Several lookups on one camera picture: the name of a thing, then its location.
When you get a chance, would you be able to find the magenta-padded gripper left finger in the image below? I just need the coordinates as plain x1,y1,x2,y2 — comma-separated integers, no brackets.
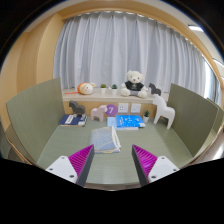
45,144,96,188

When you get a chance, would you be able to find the small dark horse figure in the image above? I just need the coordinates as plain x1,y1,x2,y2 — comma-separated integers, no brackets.
148,82,162,97

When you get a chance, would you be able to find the small potted plant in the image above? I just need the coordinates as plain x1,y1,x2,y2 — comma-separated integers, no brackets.
110,83,119,96
99,83,108,95
142,109,151,124

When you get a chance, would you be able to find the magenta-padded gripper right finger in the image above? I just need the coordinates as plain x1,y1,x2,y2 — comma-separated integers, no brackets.
131,144,180,187

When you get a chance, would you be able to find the round purple number sign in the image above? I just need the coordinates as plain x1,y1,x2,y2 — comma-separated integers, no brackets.
104,103,119,117

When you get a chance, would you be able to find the green desk divider panel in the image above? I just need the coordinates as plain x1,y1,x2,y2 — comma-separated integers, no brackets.
5,77,66,163
166,83,224,158

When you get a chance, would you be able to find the bright blue book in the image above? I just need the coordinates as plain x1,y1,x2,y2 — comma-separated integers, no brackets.
115,114,147,129

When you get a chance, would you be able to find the dark blue book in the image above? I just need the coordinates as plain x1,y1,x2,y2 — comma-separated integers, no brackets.
59,113,88,127

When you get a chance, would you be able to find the white wall socket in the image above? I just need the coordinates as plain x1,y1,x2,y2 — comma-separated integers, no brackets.
130,103,142,114
117,102,129,114

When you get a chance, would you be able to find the ceiling light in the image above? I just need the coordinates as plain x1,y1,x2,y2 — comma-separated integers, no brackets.
187,24,205,33

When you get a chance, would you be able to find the white teddy bear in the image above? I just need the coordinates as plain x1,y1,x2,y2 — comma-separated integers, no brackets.
119,70,148,99

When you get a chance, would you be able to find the white curtain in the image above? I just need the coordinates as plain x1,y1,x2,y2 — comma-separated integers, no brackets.
52,11,214,99

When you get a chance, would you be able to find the light blue book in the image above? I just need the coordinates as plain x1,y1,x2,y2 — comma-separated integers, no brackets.
106,116,139,131

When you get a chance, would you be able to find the blue towel with yellow print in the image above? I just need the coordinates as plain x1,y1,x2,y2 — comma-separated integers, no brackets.
88,125,122,155

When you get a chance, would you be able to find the pink horse figure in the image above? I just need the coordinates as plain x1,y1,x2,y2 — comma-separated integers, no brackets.
90,104,108,123

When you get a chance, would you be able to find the large white horse figure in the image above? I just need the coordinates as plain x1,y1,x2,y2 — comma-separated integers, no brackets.
152,94,176,130

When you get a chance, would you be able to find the wooden desk shelf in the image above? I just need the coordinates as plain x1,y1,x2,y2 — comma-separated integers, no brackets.
61,87,169,119

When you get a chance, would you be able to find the cream and orange plush toy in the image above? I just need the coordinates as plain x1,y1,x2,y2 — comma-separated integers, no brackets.
64,82,97,96

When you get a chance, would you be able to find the dark grey horse figure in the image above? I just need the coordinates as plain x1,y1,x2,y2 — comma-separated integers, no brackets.
68,100,86,116

